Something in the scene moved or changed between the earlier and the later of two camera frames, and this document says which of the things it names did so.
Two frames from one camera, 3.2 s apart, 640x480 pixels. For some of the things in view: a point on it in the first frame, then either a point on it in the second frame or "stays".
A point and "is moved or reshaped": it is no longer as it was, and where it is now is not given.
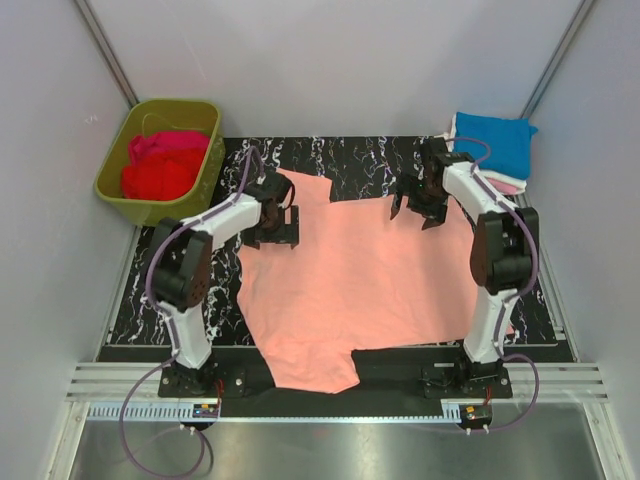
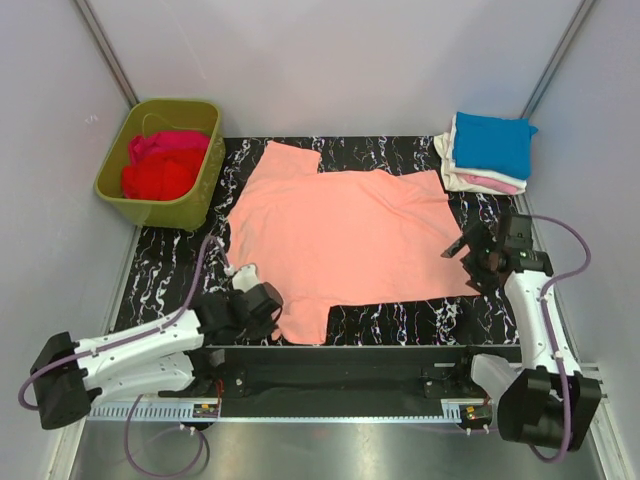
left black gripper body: (276, 231) → (258, 329)
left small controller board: (205, 410) stays
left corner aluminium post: (125, 90) stays
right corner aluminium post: (555, 60) stays
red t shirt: (166, 177) stays
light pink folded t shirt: (503, 187) stays
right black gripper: (434, 213) → (480, 236)
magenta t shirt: (161, 143) stays
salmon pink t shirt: (357, 278) is moved or reshaped
